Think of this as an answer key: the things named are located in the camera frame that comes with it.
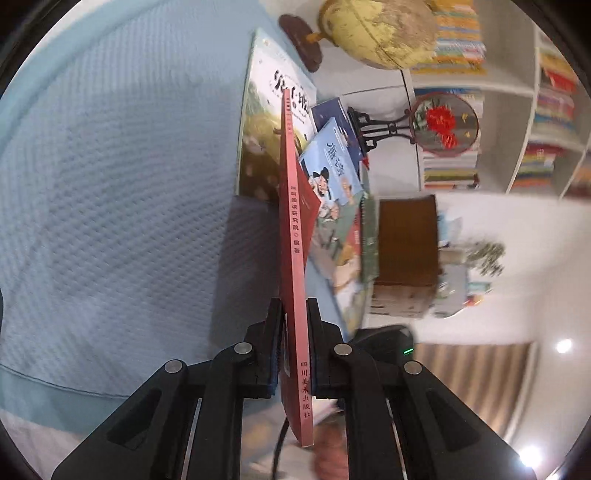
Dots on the dark blue book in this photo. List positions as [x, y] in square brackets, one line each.
[330, 113]

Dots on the red flower embroidered round fan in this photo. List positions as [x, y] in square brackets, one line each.
[443, 122]

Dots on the brown wooden cabinet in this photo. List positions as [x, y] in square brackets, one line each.
[406, 240]

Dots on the orange cloth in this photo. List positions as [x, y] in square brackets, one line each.
[330, 454]

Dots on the large landscape cover book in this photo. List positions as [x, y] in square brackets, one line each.
[258, 138]

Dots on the row of yellow spine books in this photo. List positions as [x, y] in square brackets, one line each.
[452, 41]

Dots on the row of colourful books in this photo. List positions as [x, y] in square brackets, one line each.
[540, 166]
[556, 92]

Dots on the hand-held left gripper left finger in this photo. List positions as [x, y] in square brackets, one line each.
[270, 369]

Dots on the red thin book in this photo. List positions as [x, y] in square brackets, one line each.
[295, 277]

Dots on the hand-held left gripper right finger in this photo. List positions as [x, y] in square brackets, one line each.
[318, 369]

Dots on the grey box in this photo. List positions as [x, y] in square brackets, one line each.
[452, 290]

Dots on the green potted plant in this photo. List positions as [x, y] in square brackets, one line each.
[485, 258]

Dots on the light blue box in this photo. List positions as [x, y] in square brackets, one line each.
[449, 230]

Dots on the white bookshelf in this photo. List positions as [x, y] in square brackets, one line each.
[508, 92]

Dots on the light blue cartoon book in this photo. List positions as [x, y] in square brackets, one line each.
[332, 194]

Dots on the light blue textured mat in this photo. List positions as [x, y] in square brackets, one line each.
[138, 207]

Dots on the yellow desk globe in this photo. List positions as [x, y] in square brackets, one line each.
[378, 32]

